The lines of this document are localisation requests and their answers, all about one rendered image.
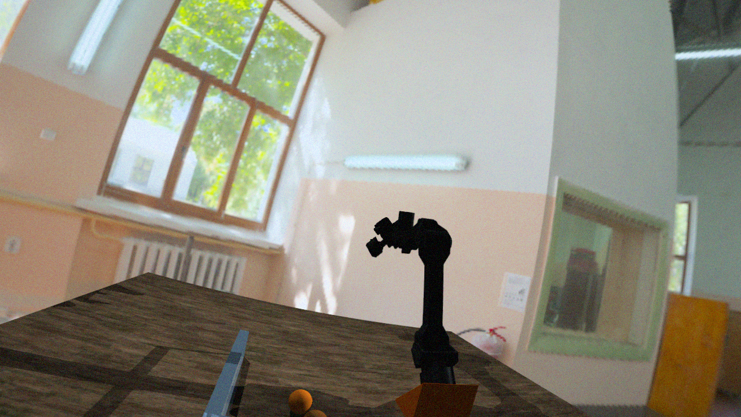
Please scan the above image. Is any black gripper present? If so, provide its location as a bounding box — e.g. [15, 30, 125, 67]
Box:
[366, 220, 398, 257]

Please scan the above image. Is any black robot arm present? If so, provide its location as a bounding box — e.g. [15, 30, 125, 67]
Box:
[374, 211, 458, 385]

